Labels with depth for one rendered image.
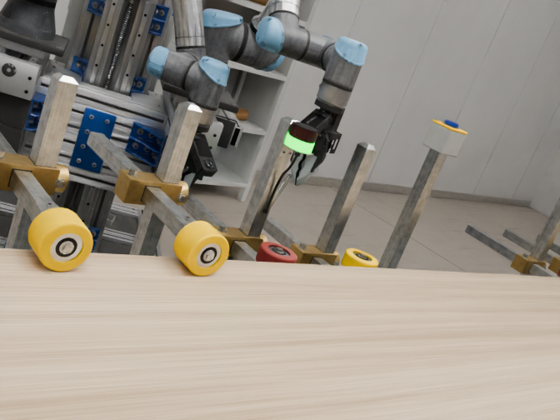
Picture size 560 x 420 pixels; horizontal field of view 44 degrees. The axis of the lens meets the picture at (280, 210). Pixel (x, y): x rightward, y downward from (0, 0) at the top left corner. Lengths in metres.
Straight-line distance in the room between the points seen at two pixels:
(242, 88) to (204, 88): 3.23
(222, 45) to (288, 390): 1.26
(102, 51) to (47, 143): 0.90
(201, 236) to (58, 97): 0.33
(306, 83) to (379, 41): 0.80
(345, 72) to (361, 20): 3.98
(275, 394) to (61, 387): 0.28
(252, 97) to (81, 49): 2.71
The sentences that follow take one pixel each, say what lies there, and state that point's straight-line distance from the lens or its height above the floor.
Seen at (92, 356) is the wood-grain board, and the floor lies 0.90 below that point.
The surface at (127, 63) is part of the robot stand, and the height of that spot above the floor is 1.03.
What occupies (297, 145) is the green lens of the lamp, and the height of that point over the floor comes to 1.11.
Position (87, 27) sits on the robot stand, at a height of 1.08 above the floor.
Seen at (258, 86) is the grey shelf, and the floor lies 0.75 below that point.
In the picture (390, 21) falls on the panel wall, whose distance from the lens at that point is 5.86.
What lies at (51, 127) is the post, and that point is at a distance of 1.23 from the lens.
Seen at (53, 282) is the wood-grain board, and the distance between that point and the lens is 1.04.
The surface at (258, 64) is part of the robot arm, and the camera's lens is 2.09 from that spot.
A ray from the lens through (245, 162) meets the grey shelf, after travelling 4.78.
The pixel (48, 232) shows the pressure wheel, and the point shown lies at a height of 0.96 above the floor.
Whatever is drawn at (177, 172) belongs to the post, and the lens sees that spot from 1.37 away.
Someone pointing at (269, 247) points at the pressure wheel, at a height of 0.90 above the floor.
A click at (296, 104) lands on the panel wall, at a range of 5.38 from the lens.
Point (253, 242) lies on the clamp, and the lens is 1.55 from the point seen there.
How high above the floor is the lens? 1.38
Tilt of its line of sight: 16 degrees down
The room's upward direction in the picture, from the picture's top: 21 degrees clockwise
